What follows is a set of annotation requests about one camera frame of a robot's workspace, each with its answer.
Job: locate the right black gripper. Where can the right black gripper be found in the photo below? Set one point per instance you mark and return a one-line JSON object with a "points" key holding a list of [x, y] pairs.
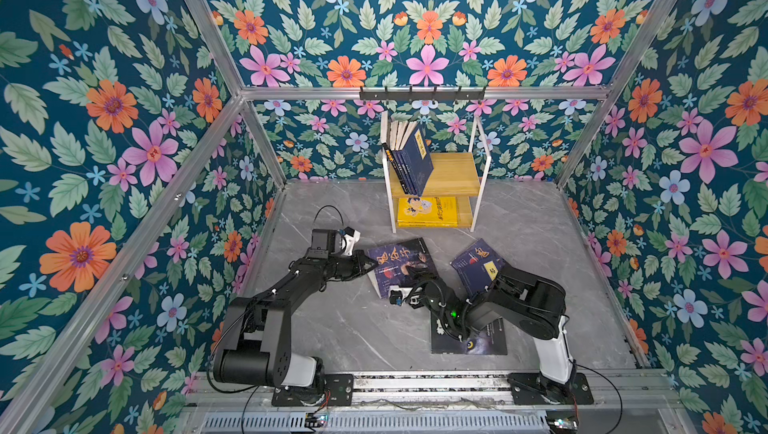
{"points": [[425, 284]]}

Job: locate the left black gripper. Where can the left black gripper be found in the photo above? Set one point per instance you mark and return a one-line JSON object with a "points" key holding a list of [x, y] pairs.
{"points": [[358, 257]]}

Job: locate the dark illustrated cover book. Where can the dark illustrated cover book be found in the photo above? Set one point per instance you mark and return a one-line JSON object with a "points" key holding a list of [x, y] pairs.
{"points": [[399, 264]]}

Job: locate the yellow cartoon cover book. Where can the yellow cartoon cover book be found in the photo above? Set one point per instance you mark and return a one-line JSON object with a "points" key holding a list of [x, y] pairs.
{"points": [[438, 211]]}

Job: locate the navy book yellow label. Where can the navy book yellow label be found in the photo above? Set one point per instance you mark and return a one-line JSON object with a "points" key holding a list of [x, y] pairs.
{"points": [[393, 154]]}

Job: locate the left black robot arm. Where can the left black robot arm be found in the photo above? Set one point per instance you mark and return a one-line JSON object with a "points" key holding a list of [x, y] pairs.
{"points": [[255, 345]]}

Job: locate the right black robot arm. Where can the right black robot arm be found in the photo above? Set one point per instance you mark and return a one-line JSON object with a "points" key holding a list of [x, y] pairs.
{"points": [[533, 304]]}

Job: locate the purple book under right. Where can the purple book under right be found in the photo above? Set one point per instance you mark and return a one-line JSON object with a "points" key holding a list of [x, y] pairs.
{"points": [[480, 250]]}

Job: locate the black wolf cover book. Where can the black wolf cover book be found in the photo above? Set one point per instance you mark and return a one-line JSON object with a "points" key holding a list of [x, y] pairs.
{"points": [[490, 341]]}

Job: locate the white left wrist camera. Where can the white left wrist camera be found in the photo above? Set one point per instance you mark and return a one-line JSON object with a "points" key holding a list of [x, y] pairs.
{"points": [[349, 237]]}

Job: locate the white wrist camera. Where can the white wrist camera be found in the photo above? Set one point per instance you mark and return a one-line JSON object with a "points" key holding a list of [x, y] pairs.
{"points": [[397, 297], [349, 237]]}

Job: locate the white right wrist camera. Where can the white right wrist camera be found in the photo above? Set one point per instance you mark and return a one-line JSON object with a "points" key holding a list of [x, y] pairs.
{"points": [[397, 297]]}

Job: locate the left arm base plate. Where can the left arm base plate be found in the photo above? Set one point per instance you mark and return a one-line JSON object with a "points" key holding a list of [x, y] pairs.
{"points": [[333, 390]]}

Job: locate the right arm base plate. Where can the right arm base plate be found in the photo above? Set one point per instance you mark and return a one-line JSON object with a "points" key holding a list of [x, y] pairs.
{"points": [[531, 388]]}

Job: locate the black hook rail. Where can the black hook rail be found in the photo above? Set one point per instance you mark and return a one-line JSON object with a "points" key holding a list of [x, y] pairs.
{"points": [[436, 93]]}

